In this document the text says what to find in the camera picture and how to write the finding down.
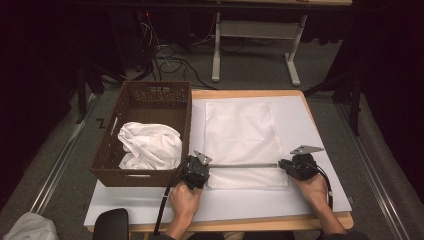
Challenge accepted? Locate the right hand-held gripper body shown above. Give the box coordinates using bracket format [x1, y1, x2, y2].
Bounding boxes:
[285, 144, 325, 182]

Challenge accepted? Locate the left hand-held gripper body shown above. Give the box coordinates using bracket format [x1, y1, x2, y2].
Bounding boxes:
[181, 149, 213, 191]

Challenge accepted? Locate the white mesh laundry bag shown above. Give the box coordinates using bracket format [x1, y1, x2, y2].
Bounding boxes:
[203, 101, 290, 190]

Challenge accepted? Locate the white garment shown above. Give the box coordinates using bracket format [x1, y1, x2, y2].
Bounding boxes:
[117, 121, 184, 171]

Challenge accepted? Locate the brown woven basket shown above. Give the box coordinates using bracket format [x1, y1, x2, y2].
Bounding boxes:
[89, 80, 193, 188]

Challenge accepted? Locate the person's right hand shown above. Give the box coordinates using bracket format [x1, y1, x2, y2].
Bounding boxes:
[289, 173, 330, 215]

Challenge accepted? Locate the person's left hand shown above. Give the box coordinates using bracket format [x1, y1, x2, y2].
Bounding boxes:
[169, 181, 204, 223]

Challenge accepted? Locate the black metal stand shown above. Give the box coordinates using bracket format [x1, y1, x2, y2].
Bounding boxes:
[302, 71, 365, 137]
[75, 63, 128, 125]

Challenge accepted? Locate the black chair back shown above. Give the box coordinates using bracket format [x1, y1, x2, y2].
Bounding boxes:
[92, 208, 130, 240]

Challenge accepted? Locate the white cloth bundle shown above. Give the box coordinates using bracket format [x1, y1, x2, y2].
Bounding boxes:
[2, 212, 60, 240]

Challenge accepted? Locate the right hand-held gripper cable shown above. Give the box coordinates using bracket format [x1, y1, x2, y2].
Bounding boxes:
[313, 164, 334, 212]

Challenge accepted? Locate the hand-held gripper cable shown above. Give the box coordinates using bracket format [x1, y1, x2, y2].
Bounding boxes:
[152, 156, 189, 237]
[313, 164, 334, 212]

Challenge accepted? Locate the left hand-held gripper cable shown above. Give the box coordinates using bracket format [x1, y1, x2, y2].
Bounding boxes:
[152, 156, 189, 237]

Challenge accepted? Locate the metal floor rail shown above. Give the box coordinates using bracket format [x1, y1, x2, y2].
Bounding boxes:
[334, 103, 412, 240]
[29, 93, 101, 215]

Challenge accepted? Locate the tangle of floor cables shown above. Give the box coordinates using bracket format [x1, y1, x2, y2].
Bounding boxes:
[138, 13, 218, 91]

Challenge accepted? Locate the white metal desk frame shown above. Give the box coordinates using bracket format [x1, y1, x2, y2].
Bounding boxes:
[211, 11, 309, 88]

